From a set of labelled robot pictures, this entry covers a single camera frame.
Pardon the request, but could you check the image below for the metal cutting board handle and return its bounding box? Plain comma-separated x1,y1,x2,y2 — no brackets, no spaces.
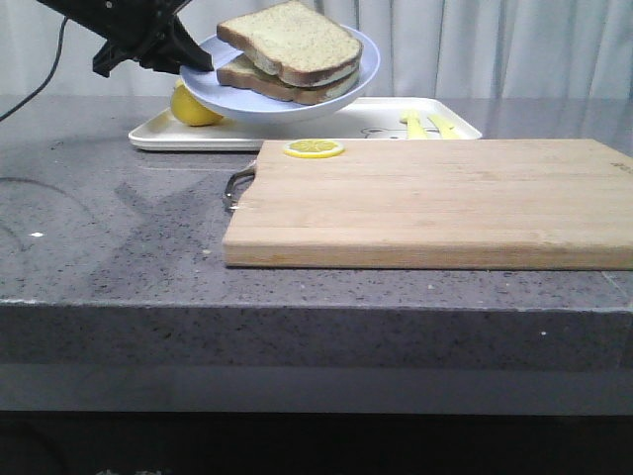
223,163,256,213

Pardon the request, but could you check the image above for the front yellow lemon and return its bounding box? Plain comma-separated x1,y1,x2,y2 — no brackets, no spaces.
170,82,224,127

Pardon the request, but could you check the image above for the white serving tray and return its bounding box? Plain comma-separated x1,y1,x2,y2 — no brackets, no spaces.
129,97,482,151

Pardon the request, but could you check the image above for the wooden cutting board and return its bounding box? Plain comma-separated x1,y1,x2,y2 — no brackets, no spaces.
223,139,632,270

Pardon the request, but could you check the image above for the white curtain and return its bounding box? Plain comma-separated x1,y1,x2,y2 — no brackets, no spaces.
1,1,632,99

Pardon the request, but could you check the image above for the light blue plate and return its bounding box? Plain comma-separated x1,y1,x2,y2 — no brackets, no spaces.
180,28,381,124

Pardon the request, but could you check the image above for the yellow plastic fork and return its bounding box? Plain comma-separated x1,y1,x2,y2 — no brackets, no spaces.
400,109,428,140

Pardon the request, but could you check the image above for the yellow plastic knife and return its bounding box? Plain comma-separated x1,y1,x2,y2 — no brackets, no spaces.
427,114,460,140

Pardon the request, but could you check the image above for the black cable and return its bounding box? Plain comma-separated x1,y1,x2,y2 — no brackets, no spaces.
0,18,68,123

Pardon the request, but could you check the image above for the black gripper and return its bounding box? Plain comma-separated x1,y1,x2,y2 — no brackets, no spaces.
42,0,214,77

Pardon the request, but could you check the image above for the bread slice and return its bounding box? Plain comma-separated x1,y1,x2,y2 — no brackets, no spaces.
217,1,363,87
216,54,360,105

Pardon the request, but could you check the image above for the lemon slice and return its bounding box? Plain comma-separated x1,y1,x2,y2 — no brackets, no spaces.
283,139,345,159

